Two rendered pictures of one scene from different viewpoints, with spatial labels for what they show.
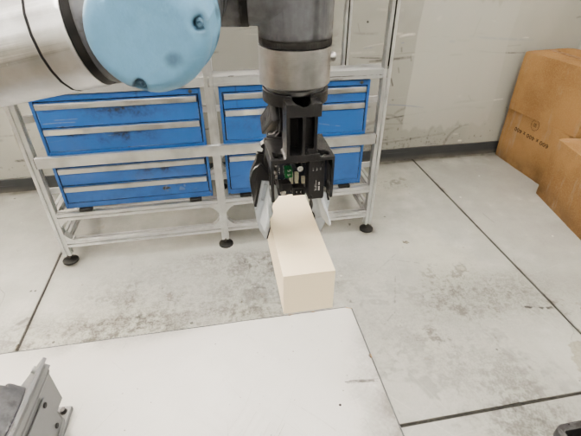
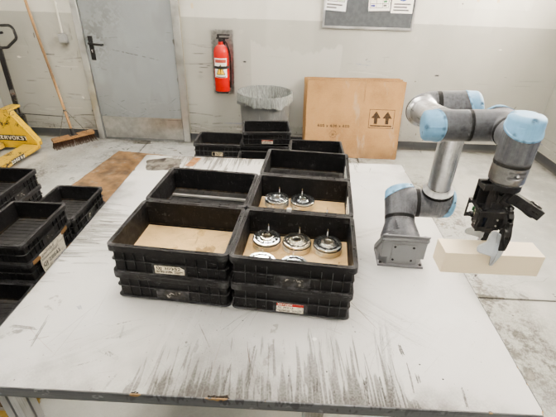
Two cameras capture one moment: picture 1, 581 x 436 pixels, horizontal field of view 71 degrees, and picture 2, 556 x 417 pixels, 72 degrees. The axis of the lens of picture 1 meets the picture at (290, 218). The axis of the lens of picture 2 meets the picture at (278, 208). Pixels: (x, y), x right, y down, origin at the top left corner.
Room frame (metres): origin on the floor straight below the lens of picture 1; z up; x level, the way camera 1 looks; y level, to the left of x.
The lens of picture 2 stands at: (0.10, -0.87, 1.67)
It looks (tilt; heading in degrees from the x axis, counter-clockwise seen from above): 31 degrees down; 102
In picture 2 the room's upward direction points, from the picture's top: 2 degrees clockwise
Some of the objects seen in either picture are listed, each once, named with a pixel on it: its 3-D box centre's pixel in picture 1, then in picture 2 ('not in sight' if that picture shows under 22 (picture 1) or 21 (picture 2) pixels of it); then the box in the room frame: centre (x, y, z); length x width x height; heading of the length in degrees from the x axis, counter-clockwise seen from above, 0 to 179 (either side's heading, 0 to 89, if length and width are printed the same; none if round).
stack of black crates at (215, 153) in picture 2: not in sight; (220, 156); (-1.03, 2.08, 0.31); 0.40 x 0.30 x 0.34; 10
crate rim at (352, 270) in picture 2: not in sight; (295, 237); (-0.05, 0.18, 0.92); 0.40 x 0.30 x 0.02; 6
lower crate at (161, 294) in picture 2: not in sight; (185, 263); (-0.45, 0.14, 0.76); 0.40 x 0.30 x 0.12; 6
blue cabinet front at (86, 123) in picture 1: (130, 151); not in sight; (1.77, 0.76, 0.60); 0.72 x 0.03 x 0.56; 100
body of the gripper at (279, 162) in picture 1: (296, 140); (493, 204); (0.44, -0.01, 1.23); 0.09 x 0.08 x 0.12; 10
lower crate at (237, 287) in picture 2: not in sight; (294, 274); (-0.05, 0.18, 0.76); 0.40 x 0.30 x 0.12; 6
